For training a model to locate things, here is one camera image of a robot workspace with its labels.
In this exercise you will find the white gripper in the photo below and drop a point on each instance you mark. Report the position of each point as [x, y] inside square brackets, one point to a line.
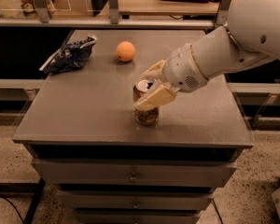
[181, 69]

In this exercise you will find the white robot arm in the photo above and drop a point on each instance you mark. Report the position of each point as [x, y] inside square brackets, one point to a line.
[250, 39]

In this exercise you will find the blue chip bag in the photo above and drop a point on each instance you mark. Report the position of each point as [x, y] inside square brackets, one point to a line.
[70, 56]

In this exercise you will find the orange fruit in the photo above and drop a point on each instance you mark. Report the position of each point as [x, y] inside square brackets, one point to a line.
[125, 51]

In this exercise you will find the grey drawer cabinet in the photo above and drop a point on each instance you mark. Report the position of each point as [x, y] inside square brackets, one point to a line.
[83, 137]

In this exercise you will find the metal shelf rail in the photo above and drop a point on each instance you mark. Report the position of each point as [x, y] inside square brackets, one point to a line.
[117, 14]

